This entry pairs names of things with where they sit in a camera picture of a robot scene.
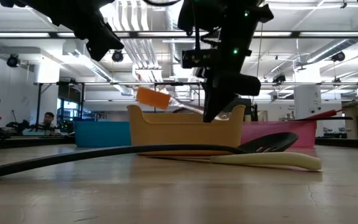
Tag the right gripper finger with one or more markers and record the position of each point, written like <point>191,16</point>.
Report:
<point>213,105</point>
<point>232,99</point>

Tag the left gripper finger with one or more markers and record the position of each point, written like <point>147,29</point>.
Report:
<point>89,45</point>
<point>96,46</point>

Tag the small orange silicone spatula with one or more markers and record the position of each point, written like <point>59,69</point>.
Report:
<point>152,98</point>

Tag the black solid nylon spoon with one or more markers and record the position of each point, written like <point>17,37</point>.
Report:
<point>337,118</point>

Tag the black slotted turner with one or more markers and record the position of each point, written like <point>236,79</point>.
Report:
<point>73,156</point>

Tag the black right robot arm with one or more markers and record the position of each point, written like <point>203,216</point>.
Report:
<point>228,15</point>

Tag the small black robot arm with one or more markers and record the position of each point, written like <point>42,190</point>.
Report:
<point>20,126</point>

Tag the black desktop monitor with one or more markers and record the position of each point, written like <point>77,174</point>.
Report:
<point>245,105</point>

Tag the white LED light strip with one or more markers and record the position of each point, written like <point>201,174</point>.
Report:
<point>275,34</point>
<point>14,35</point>
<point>68,35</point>
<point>337,34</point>
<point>157,34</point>

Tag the black round spotlight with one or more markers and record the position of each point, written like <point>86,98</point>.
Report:
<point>279,78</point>
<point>338,56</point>
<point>13,61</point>
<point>117,56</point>

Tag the yellow plastic bin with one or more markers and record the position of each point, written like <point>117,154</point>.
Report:
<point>182,133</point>

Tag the white pipe bundle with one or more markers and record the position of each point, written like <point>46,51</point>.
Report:
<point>141,53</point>

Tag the pink plastic bin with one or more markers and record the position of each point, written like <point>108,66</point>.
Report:
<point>275,127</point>

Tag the person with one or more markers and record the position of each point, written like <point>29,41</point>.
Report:
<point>49,119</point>

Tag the teal plastic bin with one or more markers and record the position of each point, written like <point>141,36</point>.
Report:
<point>101,133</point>

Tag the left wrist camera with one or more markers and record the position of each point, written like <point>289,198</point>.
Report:
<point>112,37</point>

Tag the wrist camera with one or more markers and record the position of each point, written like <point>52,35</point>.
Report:
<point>200,59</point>
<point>112,37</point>

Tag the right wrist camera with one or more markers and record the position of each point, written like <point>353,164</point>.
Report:
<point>200,59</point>

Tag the silver ventilation duct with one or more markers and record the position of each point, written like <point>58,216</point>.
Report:
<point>325,49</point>
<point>173,49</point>

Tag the black steel room frame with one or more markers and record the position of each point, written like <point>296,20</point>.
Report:
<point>38,102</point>

